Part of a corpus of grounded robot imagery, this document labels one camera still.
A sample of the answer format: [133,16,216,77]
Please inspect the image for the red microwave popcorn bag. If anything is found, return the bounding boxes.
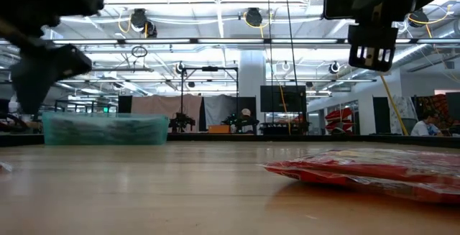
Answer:
[260,147,460,206]

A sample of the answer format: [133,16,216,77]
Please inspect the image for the black door panel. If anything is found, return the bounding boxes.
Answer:
[372,96,392,134]

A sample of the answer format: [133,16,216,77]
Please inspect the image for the teal plastic basket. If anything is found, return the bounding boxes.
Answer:
[42,111,170,147]

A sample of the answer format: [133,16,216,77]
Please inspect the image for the black upright panel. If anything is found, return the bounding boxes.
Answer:
[117,95,134,115]

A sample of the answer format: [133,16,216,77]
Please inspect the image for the red curved objects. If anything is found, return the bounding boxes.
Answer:
[324,107,355,134]

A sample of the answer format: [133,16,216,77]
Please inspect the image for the person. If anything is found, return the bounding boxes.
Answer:
[410,111,443,137]
[235,108,257,134]

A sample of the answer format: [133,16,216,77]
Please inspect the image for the black monitor screen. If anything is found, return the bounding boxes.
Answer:
[259,85,308,114]

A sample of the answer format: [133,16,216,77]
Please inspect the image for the beige fabric backdrop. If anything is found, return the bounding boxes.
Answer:
[131,94,204,121]

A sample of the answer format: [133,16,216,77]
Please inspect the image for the black equipment bench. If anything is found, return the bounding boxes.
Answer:
[259,121,307,136]

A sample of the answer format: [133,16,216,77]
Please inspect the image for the long ceiling light bar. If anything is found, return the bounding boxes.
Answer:
[46,37,351,46]

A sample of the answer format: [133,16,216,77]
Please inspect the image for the grey fabric backdrop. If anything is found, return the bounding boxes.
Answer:
[203,94,239,128]

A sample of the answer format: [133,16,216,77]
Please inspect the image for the orange box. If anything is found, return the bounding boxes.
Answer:
[208,124,231,134]

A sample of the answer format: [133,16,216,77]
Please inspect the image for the yellow extension cable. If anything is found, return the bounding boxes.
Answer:
[379,73,410,136]

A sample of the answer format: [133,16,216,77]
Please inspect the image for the black hanging power cable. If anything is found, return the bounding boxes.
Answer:
[282,0,300,87]

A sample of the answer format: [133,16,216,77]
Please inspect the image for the patterned wall tapestry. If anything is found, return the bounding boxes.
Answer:
[416,93,449,130]

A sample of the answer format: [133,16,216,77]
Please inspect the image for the thin black hanging cable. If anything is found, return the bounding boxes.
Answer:
[266,0,274,135]

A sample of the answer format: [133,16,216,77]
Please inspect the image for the black metal table frame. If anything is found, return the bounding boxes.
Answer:
[0,133,460,148]

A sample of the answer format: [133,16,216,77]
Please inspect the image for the black camera rig frame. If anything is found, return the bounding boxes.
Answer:
[180,65,239,121]

